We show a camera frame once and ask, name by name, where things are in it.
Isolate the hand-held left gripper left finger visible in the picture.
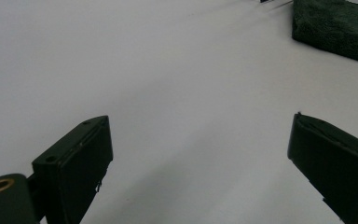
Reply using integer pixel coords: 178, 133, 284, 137
32, 115, 114, 224

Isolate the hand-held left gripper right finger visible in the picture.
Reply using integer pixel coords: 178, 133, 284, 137
286, 112, 358, 224

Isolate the dark green sponge block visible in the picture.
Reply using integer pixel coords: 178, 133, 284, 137
291, 0, 358, 66

